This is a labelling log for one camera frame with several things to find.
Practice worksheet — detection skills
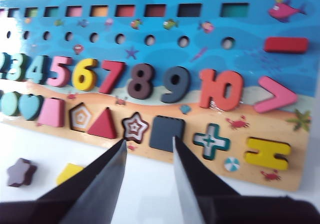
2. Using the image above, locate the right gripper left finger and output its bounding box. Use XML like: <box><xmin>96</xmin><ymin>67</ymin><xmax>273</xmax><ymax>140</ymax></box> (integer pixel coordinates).
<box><xmin>34</xmin><ymin>138</ymin><xmax>128</xmax><ymax>224</ymax></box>

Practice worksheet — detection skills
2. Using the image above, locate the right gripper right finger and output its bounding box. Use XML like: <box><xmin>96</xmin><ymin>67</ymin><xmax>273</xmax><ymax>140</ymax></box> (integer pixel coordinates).
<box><xmin>172</xmin><ymin>135</ymin><xmax>241</xmax><ymax>224</ymax></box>

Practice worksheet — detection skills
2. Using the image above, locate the dark grey square block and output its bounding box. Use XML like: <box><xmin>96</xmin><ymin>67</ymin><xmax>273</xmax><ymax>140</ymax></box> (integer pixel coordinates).
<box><xmin>149</xmin><ymin>115</ymin><xmax>186</xmax><ymax>153</ymax></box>

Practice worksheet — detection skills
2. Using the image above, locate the yellow pentagon block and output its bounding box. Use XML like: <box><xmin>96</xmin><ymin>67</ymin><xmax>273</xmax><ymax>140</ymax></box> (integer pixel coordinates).
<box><xmin>56</xmin><ymin>163</ymin><xmax>85</xmax><ymax>186</ymax></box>

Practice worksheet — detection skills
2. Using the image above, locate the red triangle block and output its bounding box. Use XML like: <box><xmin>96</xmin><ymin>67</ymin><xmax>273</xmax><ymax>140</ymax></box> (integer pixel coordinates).
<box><xmin>87</xmin><ymin>107</ymin><xmax>118</xmax><ymax>139</ymax></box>

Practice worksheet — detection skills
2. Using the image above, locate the yellow equals sign piece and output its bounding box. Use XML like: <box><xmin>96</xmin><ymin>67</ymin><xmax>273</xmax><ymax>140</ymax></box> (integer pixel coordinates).
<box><xmin>244</xmin><ymin>137</ymin><xmax>292</xmax><ymax>171</ymax></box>

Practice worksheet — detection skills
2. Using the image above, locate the brown star block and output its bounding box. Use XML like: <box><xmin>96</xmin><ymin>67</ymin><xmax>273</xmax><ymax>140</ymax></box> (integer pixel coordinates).
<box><xmin>6</xmin><ymin>158</ymin><xmax>38</xmax><ymax>187</ymax></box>

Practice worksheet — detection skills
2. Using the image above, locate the pink trapezoid block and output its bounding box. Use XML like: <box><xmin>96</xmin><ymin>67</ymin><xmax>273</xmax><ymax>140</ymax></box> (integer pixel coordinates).
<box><xmin>37</xmin><ymin>98</ymin><xmax>66</xmax><ymax>128</ymax></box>

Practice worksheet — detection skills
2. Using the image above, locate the orange number ten piece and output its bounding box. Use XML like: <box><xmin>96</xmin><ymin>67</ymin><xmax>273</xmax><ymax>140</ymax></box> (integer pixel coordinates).
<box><xmin>199</xmin><ymin>69</ymin><xmax>245</xmax><ymax>111</ymax></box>

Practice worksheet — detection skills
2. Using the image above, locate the dark grey number nine piece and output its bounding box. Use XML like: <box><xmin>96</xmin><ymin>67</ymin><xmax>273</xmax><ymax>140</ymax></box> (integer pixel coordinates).
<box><xmin>161</xmin><ymin>66</ymin><xmax>192</xmax><ymax>104</ymax></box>

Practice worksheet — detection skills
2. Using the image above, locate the brown number eight piece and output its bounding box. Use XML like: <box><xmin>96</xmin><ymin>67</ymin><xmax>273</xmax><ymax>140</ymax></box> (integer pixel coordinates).
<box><xmin>127</xmin><ymin>63</ymin><xmax>155</xmax><ymax>100</ymax></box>

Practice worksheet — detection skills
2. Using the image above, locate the yellow number six piece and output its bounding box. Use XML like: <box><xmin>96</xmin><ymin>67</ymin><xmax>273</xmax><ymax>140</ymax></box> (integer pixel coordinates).
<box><xmin>72</xmin><ymin>58</ymin><xmax>100</xmax><ymax>92</ymax></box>

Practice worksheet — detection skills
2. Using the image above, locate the teal heart block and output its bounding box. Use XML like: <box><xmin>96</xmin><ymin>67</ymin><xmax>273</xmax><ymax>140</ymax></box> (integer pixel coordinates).
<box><xmin>19</xmin><ymin>93</ymin><xmax>44</xmax><ymax>121</ymax></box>

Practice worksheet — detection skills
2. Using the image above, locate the red number seven piece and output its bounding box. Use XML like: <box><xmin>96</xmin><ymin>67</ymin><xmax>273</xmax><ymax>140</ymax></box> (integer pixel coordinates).
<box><xmin>98</xmin><ymin>60</ymin><xmax>126</xmax><ymax>95</ymax></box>

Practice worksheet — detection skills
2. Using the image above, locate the pink number five piece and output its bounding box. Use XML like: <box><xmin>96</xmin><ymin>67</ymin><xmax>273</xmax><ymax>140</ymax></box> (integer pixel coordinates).
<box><xmin>47</xmin><ymin>56</ymin><xmax>74</xmax><ymax>87</ymax></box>

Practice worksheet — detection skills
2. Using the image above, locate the green circle block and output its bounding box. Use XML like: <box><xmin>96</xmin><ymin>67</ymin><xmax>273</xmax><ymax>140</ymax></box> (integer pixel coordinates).
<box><xmin>0</xmin><ymin>91</ymin><xmax>22</xmax><ymax>117</ymax></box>

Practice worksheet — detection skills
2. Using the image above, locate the pink greater-than sign piece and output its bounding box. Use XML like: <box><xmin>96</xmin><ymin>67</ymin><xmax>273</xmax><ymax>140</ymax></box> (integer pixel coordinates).
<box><xmin>253</xmin><ymin>76</ymin><xmax>298</xmax><ymax>114</ymax></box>

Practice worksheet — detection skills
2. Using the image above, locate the teal number four piece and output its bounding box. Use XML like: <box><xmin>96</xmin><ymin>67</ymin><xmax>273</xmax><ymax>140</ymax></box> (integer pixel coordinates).
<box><xmin>26</xmin><ymin>55</ymin><xmax>52</xmax><ymax>84</ymax></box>

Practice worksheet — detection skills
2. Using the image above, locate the green number three piece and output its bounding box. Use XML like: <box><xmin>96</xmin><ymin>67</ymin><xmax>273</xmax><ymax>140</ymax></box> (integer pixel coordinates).
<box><xmin>7</xmin><ymin>54</ymin><xmax>31</xmax><ymax>81</ymax></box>

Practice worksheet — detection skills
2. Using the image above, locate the colourful wooden puzzle board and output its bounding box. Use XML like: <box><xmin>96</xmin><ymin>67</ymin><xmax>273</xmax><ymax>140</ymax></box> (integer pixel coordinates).
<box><xmin>0</xmin><ymin>0</ymin><xmax>320</xmax><ymax>192</ymax></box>

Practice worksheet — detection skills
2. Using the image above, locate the teal number two piece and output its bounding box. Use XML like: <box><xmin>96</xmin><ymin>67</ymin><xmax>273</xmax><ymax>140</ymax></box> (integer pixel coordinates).
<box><xmin>0</xmin><ymin>53</ymin><xmax>11</xmax><ymax>80</ymax></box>

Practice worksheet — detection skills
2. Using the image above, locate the red minus sign piece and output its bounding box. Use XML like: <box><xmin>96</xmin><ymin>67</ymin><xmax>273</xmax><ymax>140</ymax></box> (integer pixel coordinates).
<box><xmin>264</xmin><ymin>37</ymin><xmax>309</xmax><ymax>53</ymax></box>

